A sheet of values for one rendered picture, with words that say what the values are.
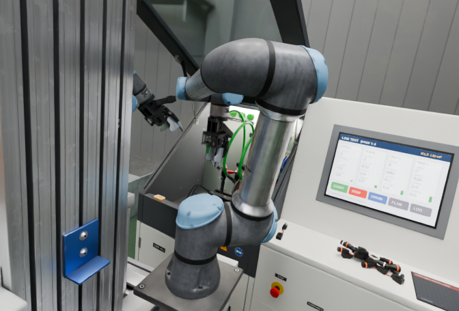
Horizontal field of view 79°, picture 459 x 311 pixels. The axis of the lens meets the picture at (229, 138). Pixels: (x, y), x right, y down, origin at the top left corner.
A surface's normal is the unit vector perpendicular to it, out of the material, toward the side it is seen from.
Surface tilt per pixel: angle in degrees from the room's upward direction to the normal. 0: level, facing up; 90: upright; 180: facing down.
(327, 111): 76
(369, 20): 90
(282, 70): 89
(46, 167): 90
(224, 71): 103
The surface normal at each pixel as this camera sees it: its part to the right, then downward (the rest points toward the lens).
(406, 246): -0.45, -0.11
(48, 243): 0.91, 0.19
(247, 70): -0.21, 0.34
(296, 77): 0.27, 0.39
